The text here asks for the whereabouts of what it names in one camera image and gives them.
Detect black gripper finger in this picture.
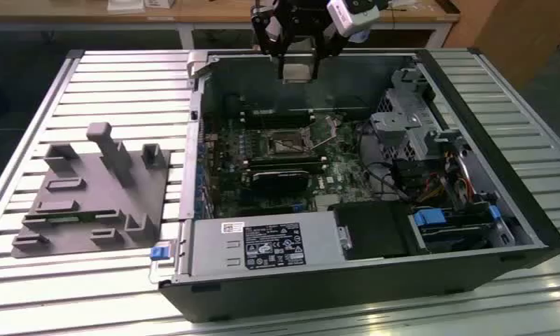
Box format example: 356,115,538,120
311,24,344,81
251,3,288,81

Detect silver CPU plate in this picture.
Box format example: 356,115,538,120
281,64,316,85

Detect black RAM slot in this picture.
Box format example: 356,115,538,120
249,162,328,173
260,115,315,129
247,106,315,118
247,156,323,166

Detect CPU socket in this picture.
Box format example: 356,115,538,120
259,128,319,158

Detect black expansion slot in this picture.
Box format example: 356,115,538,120
240,205,296,216

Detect grey case latch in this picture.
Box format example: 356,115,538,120
185,50,221,80

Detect wooden desk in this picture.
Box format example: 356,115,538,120
0,0,462,50

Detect grey metal disk bay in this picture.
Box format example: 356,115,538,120
368,68,468,162

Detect green motherboard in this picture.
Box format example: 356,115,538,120
197,103,396,218

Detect black graphics card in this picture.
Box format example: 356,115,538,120
249,169,312,195

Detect wooden cabinet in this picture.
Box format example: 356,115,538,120
443,0,560,90

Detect black plastic shroud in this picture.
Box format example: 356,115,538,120
331,201,420,262

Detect blue disk carrier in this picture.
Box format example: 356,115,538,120
412,208,450,229

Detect grey parts rack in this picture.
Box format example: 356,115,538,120
9,122,173,259

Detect grey power supply unit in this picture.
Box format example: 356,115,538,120
185,209,352,278

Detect black disk drive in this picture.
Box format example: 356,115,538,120
419,223,496,253

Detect blue case latch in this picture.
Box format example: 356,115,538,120
149,246,175,262

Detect green RAM stick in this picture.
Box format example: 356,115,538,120
44,215,97,223

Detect black PC case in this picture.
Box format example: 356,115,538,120
157,48,560,323

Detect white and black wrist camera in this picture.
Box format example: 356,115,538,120
325,0,383,45

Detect black wire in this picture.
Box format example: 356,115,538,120
359,159,418,203

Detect yellow and red wire bundle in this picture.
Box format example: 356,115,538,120
419,150,478,211

